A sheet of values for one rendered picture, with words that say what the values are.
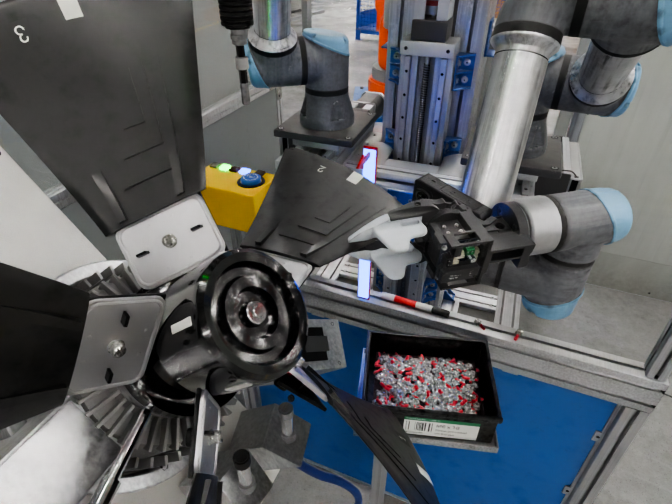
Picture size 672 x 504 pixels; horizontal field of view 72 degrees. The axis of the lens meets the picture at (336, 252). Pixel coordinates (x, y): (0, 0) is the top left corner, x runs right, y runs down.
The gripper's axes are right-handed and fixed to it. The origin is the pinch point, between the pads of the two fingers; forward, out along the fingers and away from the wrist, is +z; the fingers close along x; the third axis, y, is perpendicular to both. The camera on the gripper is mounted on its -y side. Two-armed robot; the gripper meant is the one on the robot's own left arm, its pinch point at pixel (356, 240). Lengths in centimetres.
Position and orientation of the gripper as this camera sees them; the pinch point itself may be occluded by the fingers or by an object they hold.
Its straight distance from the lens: 57.1
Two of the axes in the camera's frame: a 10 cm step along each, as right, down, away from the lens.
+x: -0.2, 7.4, 6.7
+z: -9.7, 1.5, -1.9
